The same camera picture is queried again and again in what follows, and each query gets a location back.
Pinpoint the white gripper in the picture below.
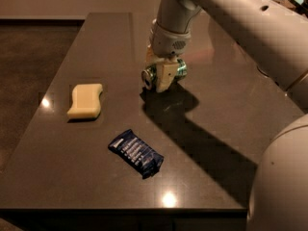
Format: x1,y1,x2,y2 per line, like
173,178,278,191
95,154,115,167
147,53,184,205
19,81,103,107
145,20,191,92

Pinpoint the green soda can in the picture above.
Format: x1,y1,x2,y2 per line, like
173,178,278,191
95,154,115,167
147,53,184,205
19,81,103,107
141,58,188,90

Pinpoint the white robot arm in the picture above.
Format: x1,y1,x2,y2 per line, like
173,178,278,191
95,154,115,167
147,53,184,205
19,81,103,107
141,0,308,231

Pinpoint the yellow sponge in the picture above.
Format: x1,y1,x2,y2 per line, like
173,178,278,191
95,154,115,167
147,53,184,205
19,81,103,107
67,84,103,119

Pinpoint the dark blue snack wrapper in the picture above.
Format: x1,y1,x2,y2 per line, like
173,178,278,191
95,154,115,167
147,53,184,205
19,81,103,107
108,129,164,179

